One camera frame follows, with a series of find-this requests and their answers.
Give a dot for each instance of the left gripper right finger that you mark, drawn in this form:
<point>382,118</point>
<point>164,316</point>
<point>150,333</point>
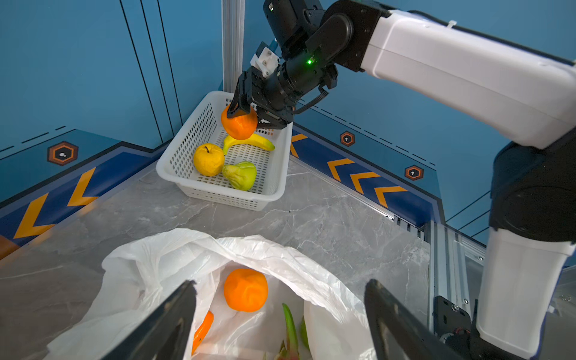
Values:
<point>395,332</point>

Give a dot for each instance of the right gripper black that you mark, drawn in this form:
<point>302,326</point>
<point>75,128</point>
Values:
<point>296,85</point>

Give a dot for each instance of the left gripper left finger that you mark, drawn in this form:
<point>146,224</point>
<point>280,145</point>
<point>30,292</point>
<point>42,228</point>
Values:
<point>164,333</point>

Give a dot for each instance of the orange fruit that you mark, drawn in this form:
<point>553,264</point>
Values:
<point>202,331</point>
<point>241,127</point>
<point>245,290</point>

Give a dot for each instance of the yellow apple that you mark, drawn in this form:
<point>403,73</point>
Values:
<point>209,159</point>

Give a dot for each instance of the green pear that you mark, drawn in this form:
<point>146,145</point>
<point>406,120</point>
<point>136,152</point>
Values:
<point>241,176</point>

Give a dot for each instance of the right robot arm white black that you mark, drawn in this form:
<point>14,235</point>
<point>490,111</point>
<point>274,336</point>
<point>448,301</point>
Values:
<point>527,95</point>

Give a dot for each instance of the red dragon fruit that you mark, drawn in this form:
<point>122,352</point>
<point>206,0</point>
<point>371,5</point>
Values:
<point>289,348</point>

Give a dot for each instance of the yellow banana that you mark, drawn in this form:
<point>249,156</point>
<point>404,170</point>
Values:
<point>254,140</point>

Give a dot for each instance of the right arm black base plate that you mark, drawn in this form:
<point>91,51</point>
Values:
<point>453,326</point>

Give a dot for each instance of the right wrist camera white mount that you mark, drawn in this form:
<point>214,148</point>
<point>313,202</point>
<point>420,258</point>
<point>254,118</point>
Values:
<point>265,60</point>

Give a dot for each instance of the aluminium front rail frame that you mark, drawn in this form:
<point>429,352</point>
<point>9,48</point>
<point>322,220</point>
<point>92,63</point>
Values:
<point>450,261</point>

